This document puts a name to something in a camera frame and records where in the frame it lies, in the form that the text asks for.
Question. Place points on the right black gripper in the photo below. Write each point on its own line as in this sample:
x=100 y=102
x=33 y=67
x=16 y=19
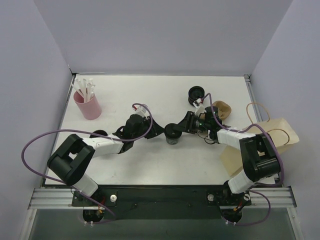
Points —
x=188 y=122

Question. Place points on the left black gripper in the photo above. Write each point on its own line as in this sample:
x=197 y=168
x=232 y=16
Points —
x=150 y=126

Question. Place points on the black coffee cup lid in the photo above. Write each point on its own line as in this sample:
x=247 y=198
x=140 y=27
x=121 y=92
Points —
x=172 y=133

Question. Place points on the grey paper coffee cup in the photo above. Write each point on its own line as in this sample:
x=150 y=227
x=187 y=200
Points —
x=172 y=141

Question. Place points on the stack of black lids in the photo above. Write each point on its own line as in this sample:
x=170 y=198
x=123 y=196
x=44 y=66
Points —
x=195 y=93

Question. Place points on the brown pulp cup carrier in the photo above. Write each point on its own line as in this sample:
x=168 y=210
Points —
x=224 y=110

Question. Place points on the brown paper takeout bag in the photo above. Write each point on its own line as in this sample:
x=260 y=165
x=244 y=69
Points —
x=281 y=133

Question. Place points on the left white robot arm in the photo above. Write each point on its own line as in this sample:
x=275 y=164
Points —
x=72 y=158

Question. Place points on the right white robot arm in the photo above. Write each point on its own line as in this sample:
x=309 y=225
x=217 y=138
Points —
x=258 y=154

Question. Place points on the pink straw holder cup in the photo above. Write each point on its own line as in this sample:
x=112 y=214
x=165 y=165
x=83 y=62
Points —
x=91 y=109

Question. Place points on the white wrapped straws bundle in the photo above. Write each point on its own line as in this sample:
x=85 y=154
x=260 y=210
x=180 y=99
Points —
x=85 y=88

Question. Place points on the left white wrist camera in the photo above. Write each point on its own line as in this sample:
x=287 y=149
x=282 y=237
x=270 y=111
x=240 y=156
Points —
x=140 y=110

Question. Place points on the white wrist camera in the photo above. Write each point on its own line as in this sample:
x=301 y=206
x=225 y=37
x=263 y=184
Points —
x=199 y=107
x=140 y=110

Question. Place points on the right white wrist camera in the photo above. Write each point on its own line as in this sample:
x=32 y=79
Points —
x=199 y=107

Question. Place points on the black mounting base plate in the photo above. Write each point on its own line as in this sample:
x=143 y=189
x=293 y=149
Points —
x=164 y=211

